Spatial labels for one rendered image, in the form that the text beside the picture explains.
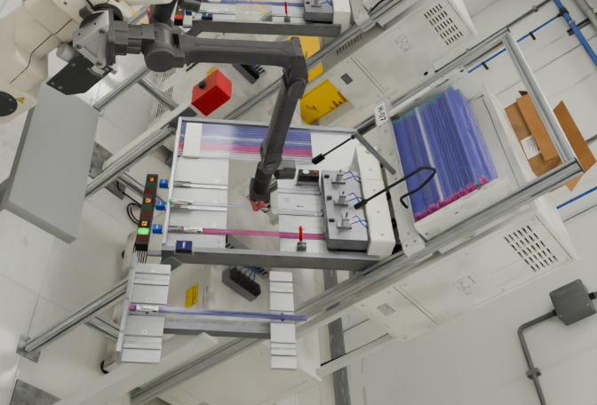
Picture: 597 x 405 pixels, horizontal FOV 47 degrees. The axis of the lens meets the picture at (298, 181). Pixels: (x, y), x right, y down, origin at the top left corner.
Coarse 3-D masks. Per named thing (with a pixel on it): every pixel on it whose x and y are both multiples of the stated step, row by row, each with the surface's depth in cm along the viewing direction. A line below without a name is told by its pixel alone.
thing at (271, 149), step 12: (300, 84) 189; (288, 96) 196; (300, 96) 193; (276, 108) 202; (288, 108) 201; (276, 120) 204; (288, 120) 205; (276, 132) 209; (264, 144) 217; (276, 144) 213; (264, 156) 217; (276, 156) 217; (264, 168) 221; (276, 168) 222
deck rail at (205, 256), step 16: (208, 256) 223; (224, 256) 224; (240, 256) 224; (256, 256) 225; (272, 256) 225; (288, 256) 225; (304, 256) 226; (320, 256) 227; (336, 256) 227; (352, 256) 228; (368, 256) 229
